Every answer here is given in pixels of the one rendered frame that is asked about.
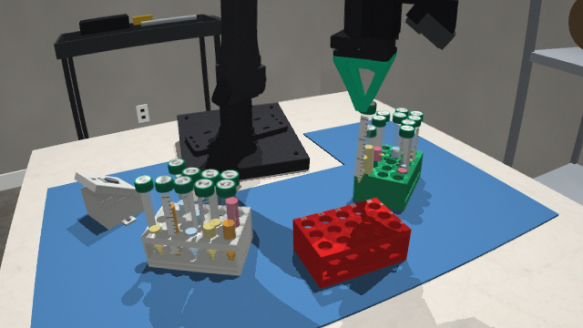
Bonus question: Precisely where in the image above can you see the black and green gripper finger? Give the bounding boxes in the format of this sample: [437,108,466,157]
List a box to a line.
[350,52,397,100]
[333,56,391,112]

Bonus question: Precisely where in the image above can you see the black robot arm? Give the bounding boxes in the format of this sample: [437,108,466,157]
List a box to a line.
[185,0,458,156]

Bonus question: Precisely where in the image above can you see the red tube rack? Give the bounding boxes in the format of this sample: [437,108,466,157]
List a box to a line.
[292,198,411,289]

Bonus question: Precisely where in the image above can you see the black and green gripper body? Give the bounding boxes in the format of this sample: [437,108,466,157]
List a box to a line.
[331,0,399,62]

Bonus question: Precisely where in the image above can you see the green tube rack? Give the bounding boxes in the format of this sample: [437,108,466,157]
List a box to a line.
[353,145,424,211]

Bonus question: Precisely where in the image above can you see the white test tube rack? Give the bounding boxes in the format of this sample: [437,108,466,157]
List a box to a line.
[141,202,253,276]

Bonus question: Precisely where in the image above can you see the blue bench mat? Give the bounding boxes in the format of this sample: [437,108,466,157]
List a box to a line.
[30,122,559,328]

